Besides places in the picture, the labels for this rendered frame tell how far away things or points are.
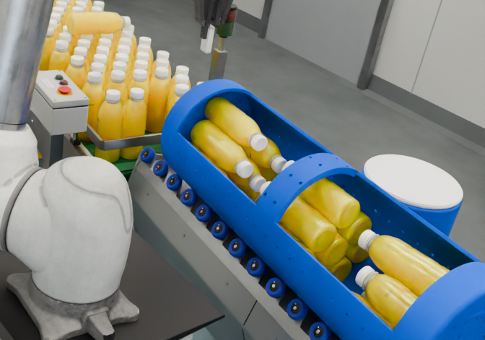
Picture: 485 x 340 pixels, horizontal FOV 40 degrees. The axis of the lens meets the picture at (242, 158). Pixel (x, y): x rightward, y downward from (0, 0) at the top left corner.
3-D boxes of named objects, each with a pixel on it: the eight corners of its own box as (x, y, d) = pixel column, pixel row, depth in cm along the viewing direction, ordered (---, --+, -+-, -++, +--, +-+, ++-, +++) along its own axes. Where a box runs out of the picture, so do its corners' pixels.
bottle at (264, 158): (246, 113, 176) (289, 146, 163) (247, 135, 180) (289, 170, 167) (224, 122, 173) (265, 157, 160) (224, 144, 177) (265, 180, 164)
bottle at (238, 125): (199, 110, 171) (239, 143, 158) (219, 90, 171) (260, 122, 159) (212, 125, 176) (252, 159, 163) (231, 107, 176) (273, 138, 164)
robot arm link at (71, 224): (99, 317, 110) (122, 205, 101) (-2, 281, 112) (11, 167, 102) (136, 266, 124) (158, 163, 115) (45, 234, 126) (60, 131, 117)
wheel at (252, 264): (244, 276, 149) (248, 278, 151) (261, 274, 147) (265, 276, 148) (246, 256, 151) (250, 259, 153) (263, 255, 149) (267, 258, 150)
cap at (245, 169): (232, 171, 156) (237, 175, 155) (242, 157, 156) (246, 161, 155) (242, 176, 159) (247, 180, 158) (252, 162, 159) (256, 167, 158)
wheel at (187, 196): (177, 204, 169) (182, 207, 171) (192, 202, 167) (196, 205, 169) (180, 188, 171) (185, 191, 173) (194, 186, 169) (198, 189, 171)
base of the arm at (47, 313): (56, 364, 106) (60, 338, 104) (3, 281, 120) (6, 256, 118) (153, 333, 118) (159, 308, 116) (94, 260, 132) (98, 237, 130)
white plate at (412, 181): (367, 145, 200) (366, 148, 200) (361, 188, 175) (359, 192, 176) (460, 170, 196) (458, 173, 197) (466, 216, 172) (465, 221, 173)
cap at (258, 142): (247, 141, 159) (251, 145, 158) (258, 130, 160) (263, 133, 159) (254, 150, 162) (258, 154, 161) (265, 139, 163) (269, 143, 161)
